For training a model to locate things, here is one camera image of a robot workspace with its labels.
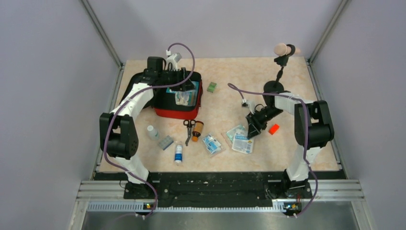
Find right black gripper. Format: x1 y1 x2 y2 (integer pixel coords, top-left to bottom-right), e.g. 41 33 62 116
246 107 284 139

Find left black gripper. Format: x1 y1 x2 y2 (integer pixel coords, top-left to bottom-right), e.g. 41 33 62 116
158 67 196 92

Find blue cotton swab bag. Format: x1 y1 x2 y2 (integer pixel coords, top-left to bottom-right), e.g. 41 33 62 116
166 81 199 106

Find bandage strip packet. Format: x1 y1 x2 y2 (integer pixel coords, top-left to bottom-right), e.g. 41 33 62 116
175 91 191 106

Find white blue dressing pouch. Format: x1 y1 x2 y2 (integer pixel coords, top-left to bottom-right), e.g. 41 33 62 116
232 134 254 154

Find teal gauze packet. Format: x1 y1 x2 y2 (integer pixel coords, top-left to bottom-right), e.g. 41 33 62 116
226 124 246 142

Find blue white plaster packet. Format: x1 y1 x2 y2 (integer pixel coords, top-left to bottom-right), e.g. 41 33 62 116
203 134 223 155

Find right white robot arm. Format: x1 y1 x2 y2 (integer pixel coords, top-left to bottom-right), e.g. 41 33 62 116
246 91 335 197

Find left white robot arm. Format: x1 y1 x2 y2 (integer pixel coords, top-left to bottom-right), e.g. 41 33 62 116
99 53 196 198

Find red black medicine kit bag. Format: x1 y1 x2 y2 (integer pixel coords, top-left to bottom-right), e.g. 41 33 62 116
122 69 203 120

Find amber medicine bottle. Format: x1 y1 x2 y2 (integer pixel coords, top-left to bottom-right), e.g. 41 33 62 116
192 121 204 142

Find orange red block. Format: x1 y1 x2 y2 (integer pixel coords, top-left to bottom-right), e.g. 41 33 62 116
269 124 280 135

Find small green box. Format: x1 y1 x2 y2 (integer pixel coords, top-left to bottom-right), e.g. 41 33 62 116
207 82 217 93

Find black microphone stand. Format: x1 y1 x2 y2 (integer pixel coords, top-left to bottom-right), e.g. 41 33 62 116
263 43 301 93

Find clear white cap bottle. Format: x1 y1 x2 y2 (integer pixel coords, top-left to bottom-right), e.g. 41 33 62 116
147 125 159 140

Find grey blue pill blister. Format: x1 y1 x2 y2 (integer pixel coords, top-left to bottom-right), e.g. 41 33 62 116
158 135 174 150

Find white blue spray bottle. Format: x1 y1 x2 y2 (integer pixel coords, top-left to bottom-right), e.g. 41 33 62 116
174 141 183 164

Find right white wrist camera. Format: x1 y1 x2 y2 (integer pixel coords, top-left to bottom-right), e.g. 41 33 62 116
241 98 257 114

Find black handled scissors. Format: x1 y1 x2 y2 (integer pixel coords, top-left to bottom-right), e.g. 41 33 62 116
183 119 196 146

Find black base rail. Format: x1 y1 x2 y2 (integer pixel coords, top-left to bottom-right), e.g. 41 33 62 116
124 172 313 208

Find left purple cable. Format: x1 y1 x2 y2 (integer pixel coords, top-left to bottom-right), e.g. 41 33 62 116
103 43 195 218

